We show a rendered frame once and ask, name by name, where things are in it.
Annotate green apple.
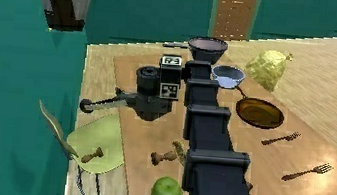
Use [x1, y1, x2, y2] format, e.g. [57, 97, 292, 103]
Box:
[150, 174, 185, 195]

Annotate brown frying pan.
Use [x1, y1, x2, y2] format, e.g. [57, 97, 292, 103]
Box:
[231, 85, 288, 132]

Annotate dark brown shelf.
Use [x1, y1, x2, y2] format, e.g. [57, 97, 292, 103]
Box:
[30, 0, 94, 34]

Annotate blue grey bowl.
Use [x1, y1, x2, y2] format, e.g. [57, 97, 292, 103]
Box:
[209, 64, 247, 91]

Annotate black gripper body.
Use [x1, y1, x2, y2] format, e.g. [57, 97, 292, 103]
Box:
[124, 63, 177, 124]

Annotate dark knife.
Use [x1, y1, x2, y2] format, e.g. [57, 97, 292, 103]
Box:
[161, 41, 191, 51]

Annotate light green chair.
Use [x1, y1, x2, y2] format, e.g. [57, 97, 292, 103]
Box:
[30, 98, 131, 195]

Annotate speckled brown stick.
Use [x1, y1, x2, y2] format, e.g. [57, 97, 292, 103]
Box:
[169, 140, 188, 167]

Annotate dark brown bowl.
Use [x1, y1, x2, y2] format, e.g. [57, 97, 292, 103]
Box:
[185, 35, 230, 67]

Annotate dark brown fork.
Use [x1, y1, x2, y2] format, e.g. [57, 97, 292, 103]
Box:
[280, 160, 335, 186]
[260, 128, 302, 150]

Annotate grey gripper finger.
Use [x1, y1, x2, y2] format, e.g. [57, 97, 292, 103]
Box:
[78, 91, 131, 117]

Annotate brown room door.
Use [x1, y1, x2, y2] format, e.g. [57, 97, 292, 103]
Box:
[210, 0, 261, 43]

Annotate light brown wooden table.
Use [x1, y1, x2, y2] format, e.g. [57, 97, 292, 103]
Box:
[102, 43, 337, 195]

